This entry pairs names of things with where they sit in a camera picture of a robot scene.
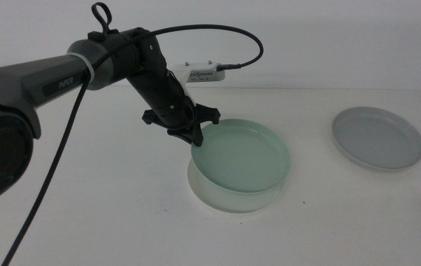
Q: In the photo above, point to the white shallow bowl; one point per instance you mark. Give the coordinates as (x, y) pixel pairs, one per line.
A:
(225, 202)

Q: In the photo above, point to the grey shallow bowl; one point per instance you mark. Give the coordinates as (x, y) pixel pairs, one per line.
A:
(376, 138)

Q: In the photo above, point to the pale green shallow bowl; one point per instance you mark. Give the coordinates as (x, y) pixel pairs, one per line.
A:
(240, 159)

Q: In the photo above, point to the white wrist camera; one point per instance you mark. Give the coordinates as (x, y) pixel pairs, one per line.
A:
(203, 73)

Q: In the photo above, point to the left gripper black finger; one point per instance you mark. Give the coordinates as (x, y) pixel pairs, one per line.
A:
(181, 136)
(198, 136)

